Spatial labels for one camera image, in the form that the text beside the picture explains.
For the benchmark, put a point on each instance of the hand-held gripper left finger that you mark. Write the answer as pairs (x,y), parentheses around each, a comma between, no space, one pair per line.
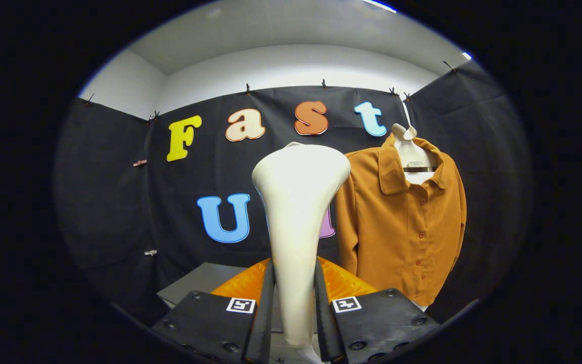
(264,323)

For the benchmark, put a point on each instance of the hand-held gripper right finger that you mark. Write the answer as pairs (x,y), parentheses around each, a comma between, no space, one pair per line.
(324,323)

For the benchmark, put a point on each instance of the orange button-up shirt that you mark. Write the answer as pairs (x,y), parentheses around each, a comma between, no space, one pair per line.
(397,237)

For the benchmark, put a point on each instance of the grey cabinet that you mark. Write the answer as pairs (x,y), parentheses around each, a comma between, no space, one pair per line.
(195,285)

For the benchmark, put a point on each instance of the black backdrop cloth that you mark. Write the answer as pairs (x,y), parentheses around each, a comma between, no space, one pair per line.
(119,202)

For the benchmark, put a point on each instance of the white mannequin hanger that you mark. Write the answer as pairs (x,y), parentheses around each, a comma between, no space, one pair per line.
(411,151)

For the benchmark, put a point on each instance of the row of black cloth clips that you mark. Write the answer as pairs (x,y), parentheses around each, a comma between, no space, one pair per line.
(247,90)

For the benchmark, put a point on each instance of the long ceiling light strip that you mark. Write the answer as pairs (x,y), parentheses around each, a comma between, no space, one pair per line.
(379,5)

